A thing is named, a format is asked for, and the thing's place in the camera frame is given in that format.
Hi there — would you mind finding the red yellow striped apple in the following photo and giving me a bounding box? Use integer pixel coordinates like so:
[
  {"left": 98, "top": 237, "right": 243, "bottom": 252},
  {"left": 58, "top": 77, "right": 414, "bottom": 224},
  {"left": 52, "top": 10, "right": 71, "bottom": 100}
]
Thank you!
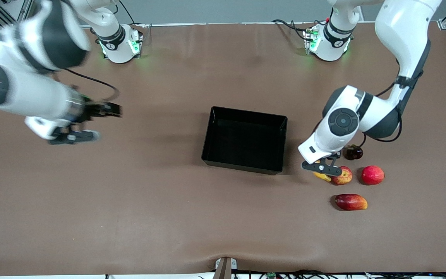
[{"left": 331, "top": 166, "right": 353, "bottom": 186}]

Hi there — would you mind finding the plain red round fruit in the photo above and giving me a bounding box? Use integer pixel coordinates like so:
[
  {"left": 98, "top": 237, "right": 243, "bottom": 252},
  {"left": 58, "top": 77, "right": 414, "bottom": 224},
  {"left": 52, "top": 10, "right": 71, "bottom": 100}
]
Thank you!
[{"left": 360, "top": 165, "right": 386, "bottom": 186}]

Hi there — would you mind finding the black left base cable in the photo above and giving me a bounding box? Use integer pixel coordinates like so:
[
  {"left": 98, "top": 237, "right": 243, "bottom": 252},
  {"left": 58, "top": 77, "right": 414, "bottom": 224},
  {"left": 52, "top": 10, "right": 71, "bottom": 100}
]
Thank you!
[{"left": 273, "top": 19, "right": 310, "bottom": 41}]

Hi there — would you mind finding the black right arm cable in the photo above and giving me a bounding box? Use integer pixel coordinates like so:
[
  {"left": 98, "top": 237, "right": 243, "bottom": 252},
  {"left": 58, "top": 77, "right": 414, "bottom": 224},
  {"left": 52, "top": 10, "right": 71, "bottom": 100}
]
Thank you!
[{"left": 63, "top": 68, "right": 120, "bottom": 102}]

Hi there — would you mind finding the black base cable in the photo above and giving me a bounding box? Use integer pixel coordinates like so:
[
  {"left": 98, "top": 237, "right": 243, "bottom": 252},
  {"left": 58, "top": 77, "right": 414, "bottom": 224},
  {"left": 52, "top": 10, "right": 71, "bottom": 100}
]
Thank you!
[
  {"left": 120, "top": 0, "right": 148, "bottom": 29},
  {"left": 273, "top": 19, "right": 310, "bottom": 41}
]

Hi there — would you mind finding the black rectangular plastic box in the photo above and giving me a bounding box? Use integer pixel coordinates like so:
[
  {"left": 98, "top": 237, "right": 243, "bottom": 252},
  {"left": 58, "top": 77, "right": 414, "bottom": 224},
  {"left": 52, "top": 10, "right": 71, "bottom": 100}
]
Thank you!
[{"left": 201, "top": 106, "right": 288, "bottom": 176}]

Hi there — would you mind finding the red orange mango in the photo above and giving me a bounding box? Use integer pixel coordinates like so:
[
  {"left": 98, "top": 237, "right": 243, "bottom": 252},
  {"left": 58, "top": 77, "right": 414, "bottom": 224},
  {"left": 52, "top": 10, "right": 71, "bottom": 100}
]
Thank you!
[{"left": 334, "top": 193, "right": 369, "bottom": 211}]

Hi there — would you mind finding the aluminium frame with black struts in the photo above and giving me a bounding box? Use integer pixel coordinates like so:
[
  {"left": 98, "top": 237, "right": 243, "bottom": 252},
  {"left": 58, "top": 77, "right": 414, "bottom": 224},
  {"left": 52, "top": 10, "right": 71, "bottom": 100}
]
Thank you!
[{"left": 0, "top": 0, "right": 34, "bottom": 29}]

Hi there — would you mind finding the silver table edge rail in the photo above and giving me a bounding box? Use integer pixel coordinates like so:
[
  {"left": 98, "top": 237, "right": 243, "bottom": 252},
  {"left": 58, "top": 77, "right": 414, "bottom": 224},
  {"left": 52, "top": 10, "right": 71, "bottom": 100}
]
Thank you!
[{"left": 80, "top": 21, "right": 382, "bottom": 29}]

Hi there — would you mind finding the black right base cable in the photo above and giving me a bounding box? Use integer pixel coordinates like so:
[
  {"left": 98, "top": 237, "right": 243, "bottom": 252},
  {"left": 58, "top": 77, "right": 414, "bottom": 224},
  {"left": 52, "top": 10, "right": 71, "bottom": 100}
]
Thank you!
[{"left": 120, "top": 0, "right": 148, "bottom": 29}]

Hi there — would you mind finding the brown table cover sheet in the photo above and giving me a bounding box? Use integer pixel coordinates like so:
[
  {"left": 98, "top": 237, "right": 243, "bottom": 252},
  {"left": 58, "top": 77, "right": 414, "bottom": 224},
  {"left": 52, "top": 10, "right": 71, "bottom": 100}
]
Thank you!
[{"left": 0, "top": 21, "right": 446, "bottom": 276}]

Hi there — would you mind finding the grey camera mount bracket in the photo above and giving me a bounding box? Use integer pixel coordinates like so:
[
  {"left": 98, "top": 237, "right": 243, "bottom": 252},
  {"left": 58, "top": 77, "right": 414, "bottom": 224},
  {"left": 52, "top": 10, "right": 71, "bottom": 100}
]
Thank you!
[{"left": 212, "top": 257, "right": 238, "bottom": 279}]

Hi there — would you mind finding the dark purple mangosteen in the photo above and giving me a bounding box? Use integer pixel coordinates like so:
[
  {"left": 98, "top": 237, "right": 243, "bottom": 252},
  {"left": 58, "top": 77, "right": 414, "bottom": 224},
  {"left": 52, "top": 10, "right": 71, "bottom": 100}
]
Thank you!
[{"left": 343, "top": 144, "right": 364, "bottom": 161}]

